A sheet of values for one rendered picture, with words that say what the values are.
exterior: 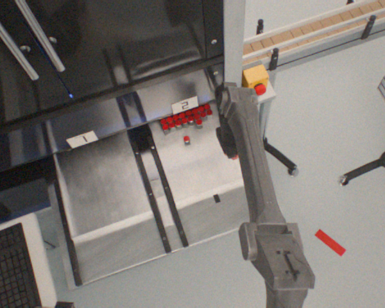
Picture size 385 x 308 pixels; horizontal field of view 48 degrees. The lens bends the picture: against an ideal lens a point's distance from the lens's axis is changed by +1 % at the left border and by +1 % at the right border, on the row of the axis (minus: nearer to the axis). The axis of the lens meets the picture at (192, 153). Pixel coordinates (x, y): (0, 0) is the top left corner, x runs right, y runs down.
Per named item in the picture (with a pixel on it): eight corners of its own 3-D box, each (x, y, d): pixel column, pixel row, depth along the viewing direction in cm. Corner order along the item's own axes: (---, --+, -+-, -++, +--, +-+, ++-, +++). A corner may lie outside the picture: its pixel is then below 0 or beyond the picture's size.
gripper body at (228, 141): (237, 124, 121) (235, 107, 115) (251, 152, 115) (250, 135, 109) (215, 132, 120) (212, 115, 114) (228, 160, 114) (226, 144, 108)
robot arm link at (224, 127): (219, 121, 105) (242, 117, 105) (215, 100, 109) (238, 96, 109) (222, 138, 111) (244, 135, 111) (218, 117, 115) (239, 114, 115)
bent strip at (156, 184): (153, 187, 143) (149, 181, 138) (161, 184, 143) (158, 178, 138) (164, 226, 137) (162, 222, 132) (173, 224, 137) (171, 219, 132)
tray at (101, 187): (53, 149, 152) (49, 145, 148) (125, 126, 153) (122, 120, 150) (74, 241, 138) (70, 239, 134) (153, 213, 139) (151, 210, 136)
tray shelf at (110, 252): (42, 156, 153) (40, 154, 151) (228, 94, 158) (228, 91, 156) (70, 290, 133) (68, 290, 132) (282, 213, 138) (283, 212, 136)
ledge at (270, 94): (228, 79, 160) (228, 76, 158) (260, 68, 161) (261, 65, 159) (242, 110, 154) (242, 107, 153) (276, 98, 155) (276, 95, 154)
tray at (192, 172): (146, 118, 154) (145, 113, 151) (215, 95, 156) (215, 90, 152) (176, 205, 140) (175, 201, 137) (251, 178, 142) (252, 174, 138)
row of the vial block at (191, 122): (163, 131, 151) (161, 125, 147) (212, 115, 152) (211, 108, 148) (165, 136, 150) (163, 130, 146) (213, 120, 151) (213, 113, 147)
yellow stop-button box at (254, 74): (239, 78, 148) (240, 66, 142) (259, 72, 149) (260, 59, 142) (248, 96, 145) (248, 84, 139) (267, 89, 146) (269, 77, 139)
